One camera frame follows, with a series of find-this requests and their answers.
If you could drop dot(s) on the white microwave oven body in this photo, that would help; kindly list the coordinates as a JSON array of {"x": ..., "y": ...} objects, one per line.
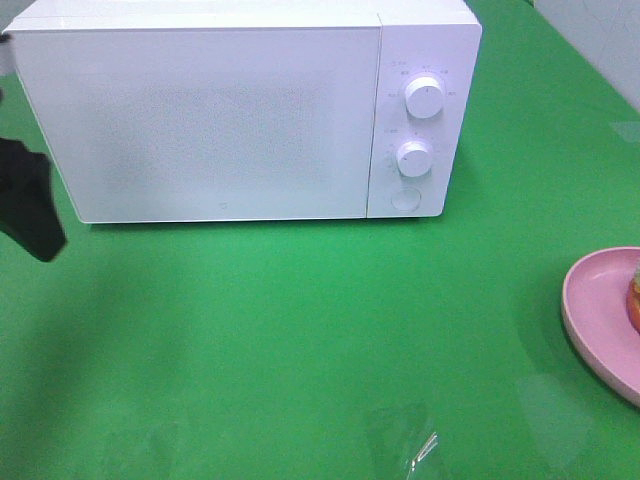
[{"x": 438, "y": 37}]

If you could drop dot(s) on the pink round plate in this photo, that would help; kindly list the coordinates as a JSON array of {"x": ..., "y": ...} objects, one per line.
[{"x": 595, "y": 317}]

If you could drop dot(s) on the burger with lettuce and cheese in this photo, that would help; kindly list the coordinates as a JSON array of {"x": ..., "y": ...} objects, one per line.
[{"x": 632, "y": 301}]

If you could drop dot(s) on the white microwave knob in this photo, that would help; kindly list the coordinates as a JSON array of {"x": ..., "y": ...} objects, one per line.
[
  {"x": 424, "y": 96},
  {"x": 414, "y": 159}
]

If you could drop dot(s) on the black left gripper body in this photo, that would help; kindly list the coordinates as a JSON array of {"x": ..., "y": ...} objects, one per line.
[{"x": 28, "y": 214}]

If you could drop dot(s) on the round white door button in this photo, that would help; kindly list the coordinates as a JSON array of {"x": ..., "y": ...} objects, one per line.
[{"x": 406, "y": 200}]

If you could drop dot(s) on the white microwave door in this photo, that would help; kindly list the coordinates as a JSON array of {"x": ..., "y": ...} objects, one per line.
[{"x": 201, "y": 125}]

